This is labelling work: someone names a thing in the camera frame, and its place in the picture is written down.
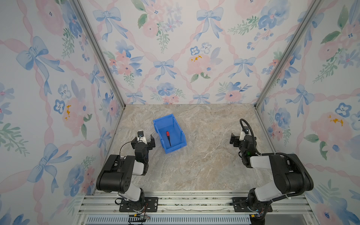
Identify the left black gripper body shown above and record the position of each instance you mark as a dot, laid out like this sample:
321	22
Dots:
146	161

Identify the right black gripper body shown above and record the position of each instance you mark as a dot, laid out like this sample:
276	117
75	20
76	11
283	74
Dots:
242	151

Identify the red black screwdriver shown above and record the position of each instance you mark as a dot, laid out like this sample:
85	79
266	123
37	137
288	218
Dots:
168	137

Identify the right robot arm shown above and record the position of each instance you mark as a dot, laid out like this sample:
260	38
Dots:
290	178

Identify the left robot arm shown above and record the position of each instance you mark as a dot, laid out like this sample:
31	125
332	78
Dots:
116	174

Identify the blue plastic storage bin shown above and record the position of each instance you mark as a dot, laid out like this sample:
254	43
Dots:
178	138

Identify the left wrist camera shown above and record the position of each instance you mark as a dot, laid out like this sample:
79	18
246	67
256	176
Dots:
141	136

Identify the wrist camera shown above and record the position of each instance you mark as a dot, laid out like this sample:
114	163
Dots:
141	136
243	134

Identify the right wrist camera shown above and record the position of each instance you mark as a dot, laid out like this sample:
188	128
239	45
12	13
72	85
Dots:
243	134

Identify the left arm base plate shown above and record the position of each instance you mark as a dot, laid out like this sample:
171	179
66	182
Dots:
145	204

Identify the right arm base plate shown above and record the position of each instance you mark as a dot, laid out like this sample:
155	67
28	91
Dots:
242	204

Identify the aluminium rail frame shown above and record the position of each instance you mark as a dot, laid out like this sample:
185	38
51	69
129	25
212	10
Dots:
168	208

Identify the left aluminium corner post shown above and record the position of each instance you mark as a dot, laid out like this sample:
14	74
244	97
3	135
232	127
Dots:
78	9

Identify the aluminium corner post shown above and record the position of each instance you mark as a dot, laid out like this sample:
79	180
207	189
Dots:
78	9
299	32

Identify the right aluminium corner post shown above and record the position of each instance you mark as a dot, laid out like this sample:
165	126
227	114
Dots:
299	32

